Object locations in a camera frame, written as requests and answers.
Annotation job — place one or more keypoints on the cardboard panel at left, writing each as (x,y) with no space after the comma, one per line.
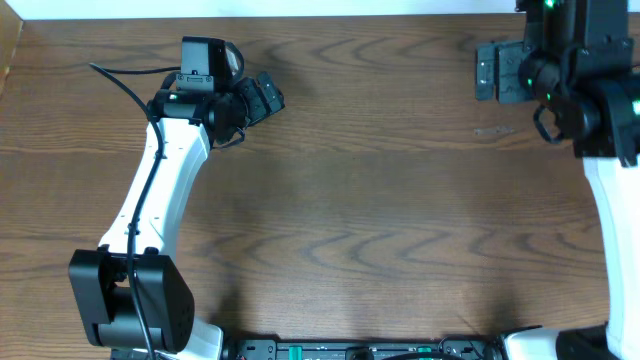
(11,29)

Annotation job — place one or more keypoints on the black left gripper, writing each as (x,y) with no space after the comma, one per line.
(260,108)

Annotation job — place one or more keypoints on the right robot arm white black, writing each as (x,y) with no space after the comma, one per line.
(576,61)

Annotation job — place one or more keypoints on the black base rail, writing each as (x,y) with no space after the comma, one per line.
(273,348)

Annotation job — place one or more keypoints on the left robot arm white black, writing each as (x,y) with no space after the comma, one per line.
(129,292)

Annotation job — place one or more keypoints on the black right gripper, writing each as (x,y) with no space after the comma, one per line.
(506,56)

